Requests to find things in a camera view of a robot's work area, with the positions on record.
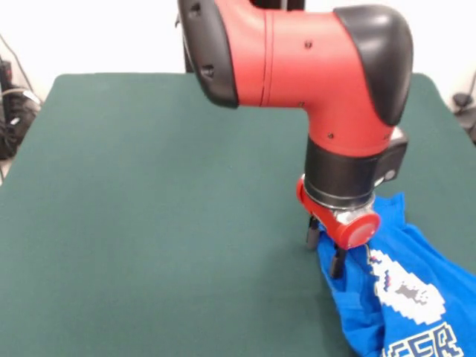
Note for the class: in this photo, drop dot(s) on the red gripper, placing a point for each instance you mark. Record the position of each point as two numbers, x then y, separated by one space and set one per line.
353 230

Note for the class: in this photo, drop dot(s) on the blue printed t-shirt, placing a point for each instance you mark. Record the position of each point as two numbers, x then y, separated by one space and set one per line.
409 297

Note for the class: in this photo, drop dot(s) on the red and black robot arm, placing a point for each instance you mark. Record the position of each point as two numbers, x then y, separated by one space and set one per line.
297 63

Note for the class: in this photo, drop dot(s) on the dark green table cloth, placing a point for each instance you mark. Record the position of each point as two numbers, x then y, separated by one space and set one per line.
148 223

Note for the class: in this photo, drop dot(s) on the black chair base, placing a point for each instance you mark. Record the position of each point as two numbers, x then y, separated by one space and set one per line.
463 99

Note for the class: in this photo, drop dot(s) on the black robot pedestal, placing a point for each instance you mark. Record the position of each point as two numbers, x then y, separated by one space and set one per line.
275 4

